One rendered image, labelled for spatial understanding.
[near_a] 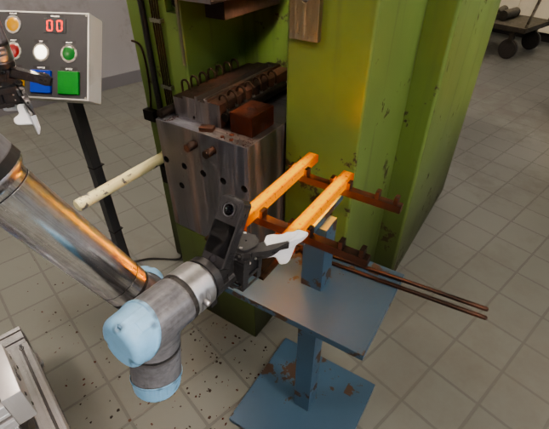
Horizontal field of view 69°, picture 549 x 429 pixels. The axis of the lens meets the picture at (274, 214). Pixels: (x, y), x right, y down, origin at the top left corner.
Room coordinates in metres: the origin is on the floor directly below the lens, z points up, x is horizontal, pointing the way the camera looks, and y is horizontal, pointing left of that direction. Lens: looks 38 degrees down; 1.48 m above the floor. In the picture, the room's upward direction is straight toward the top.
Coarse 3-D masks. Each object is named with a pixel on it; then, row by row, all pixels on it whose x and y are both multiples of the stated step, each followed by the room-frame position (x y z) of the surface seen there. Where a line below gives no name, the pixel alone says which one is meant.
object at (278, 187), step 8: (304, 160) 0.94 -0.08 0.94; (312, 160) 0.94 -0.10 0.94; (296, 168) 0.90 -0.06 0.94; (304, 168) 0.90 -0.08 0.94; (280, 176) 0.86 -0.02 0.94; (288, 176) 0.86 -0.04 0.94; (296, 176) 0.87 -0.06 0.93; (272, 184) 0.82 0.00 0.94; (280, 184) 0.82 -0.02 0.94; (288, 184) 0.83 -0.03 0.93; (264, 192) 0.79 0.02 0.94; (272, 192) 0.79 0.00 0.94; (280, 192) 0.80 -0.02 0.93; (256, 200) 0.76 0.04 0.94; (264, 200) 0.76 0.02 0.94; (272, 200) 0.77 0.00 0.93; (256, 208) 0.73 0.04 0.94; (256, 216) 0.72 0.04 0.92; (248, 224) 0.69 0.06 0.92
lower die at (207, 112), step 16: (256, 64) 1.59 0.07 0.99; (272, 64) 1.55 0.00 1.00; (208, 80) 1.43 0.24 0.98; (224, 80) 1.41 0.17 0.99; (256, 80) 1.40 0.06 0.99; (272, 80) 1.43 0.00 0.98; (176, 96) 1.28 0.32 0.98; (192, 96) 1.26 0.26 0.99; (240, 96) 1.27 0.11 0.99; (272, 96) 1.43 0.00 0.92; (176, 112) 1.28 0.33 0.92; (192, 112) 1.24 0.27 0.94; (208, 112) 1.21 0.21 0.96
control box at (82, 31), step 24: (24, 24) 1.45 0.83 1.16; (48, 24) 1.43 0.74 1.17; (72, 24) 1.42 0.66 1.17; (96, 24) 1.46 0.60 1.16; (24, 48) 1.41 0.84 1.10; (48, 48) 1.40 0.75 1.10; (72, 48) 1.38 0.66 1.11; (96, 48) 1.42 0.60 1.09; (96, 72) 1.38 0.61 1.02; (48, 96) 1.32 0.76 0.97; (72, 96) 1.31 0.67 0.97; (96, 96) 1.35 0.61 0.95
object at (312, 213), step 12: (336, 180) 0.84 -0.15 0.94; (348, 180) 0.85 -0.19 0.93; (324, 192) 0.79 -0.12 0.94; (336, 192) 0.79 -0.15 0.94; (312, 204) 0.74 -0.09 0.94; (324, 204) 0.74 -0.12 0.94; (300, 216) 0.70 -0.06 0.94; (312, 216) 0.70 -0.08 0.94; (288, 228) 0.65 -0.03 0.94; (300, 228) 0.65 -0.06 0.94; (264, 264) 0.54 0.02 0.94; (276, 264) 0.57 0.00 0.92; (264, 276) 0.54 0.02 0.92
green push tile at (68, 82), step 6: (60, 72) 1.34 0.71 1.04; (66, 72) 1.34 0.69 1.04; (72, 72) 1.34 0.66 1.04; (78, 72) 1.34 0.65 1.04; (60, 78) 1.33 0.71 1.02; (66, 78) 1.33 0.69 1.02; (72, 78) 1.33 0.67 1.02; (78, 78) 1.33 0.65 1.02; (60, 84) 1.33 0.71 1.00; (66, 84) 1.32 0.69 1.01; (72, 84) 1.32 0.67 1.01; (78, 84) 1.32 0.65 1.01; (60, 90) 1.32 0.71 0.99; (66, 90) 1.31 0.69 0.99; (72, 90) 1.31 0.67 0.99; (78, 90) 1.31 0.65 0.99
